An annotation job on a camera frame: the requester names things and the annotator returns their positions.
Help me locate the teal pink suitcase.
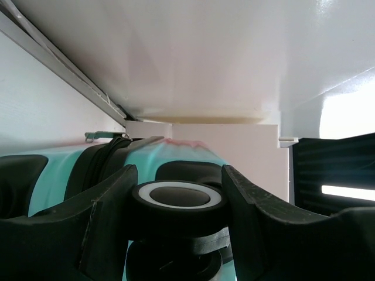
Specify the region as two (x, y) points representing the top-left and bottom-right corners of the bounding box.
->
(1, 132), (234, 280)

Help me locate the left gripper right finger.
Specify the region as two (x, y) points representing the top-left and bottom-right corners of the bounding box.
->
(221, 165), (374, 280)

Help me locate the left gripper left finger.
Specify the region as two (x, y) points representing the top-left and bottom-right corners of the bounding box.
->
(1, 165), (138, 280)

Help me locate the black slatted panel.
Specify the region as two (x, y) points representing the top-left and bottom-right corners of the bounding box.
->
(292, 133), (374, 215)

